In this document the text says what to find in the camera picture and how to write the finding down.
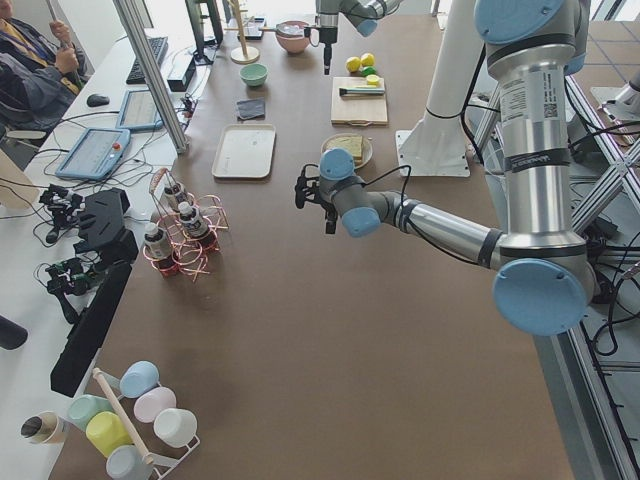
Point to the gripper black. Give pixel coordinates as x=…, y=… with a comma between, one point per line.
x=328, y=35
x=329, y=212

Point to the bread slice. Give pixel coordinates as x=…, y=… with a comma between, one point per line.
x=353, y=144

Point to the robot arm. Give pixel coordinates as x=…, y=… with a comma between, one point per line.
x=363, y=16
x=543, y=280

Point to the cream rabbit tray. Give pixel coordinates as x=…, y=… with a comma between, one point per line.
x=244, y=152

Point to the whole yellow lemon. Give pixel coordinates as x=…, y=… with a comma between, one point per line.
x=367, y=59
x=353, y=64

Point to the pink bowl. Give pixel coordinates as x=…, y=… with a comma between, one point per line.
x=293, y=45

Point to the clear ice cubes pile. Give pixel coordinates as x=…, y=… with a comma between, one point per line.
x=290, y=30

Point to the halved lemon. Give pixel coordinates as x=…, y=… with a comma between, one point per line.
x=372, y=80

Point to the steel muddler black tip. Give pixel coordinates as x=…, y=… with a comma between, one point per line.
x=345, y=91

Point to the wooden cutting board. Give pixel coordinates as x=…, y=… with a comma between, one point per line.
x=357, y=110

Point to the green bowl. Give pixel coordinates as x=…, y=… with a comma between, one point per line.
x=254, y=75

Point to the white plate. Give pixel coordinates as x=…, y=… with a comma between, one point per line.
x=367, y=150

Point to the wooden mug tree stand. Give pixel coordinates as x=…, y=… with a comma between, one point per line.
x=244, y=54

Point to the grey folded cloth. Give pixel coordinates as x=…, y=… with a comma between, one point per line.
x=250, y=109

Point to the tea bottle front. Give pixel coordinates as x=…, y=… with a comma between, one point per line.
x=194, y=225

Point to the tea bottle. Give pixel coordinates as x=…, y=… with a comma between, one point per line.
x=160, y=250
x=175, y=194
x=194, y=225

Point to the tea bottle right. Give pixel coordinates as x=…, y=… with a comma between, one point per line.
x=175, y=194

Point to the tea bottle left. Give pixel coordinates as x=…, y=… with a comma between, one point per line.
x=160, y=250

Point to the blue teach pendant far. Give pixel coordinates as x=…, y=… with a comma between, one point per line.
x=138, y=112

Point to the blue teach pendant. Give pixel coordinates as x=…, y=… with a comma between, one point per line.
x=138, y=112
x=95, y=154

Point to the black computer mouse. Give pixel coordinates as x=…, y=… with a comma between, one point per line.
x=97, y=100

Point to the blue cup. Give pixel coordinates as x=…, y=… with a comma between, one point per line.
x=141, y=377

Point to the blue teach pendant near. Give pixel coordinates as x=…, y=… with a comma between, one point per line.
x=95, y=154

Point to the pink cup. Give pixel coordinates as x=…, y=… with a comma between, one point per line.
x=149, y=405

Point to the white cup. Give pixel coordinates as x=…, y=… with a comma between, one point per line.
x=175, y=426

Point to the seated person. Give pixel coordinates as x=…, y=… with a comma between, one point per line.
x=40, y=79

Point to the white cup rack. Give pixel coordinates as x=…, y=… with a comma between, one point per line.
x=163, y=458

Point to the yellow cup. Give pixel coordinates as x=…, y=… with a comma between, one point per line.
x=106, y=432

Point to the green cup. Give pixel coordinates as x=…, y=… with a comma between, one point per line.
x=85, y=407

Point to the grey cup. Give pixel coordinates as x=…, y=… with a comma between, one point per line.
x=125, y=463

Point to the paper cup metal inside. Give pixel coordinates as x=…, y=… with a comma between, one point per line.
x=45, y=428

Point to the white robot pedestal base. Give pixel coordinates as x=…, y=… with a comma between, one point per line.
x=437, y=144

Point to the copper wire bottle rack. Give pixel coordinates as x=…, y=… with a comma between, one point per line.
x=190, y=257

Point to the aluminium frame post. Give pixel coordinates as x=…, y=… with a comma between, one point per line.
x=131, y=21

